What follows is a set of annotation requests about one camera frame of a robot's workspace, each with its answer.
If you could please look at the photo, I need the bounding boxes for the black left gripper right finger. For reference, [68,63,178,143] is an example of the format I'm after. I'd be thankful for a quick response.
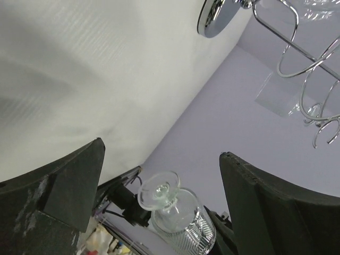
[219,152,339,254]

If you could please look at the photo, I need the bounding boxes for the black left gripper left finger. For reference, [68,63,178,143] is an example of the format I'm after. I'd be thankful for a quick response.
[1,138,105,254]

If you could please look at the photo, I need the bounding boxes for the ribbed clear wine glass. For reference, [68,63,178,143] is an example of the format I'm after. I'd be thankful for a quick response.
[137,171,216,254]

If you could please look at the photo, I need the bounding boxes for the chrome wine glass rack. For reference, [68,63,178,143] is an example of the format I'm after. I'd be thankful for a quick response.
[197,1,339,148]

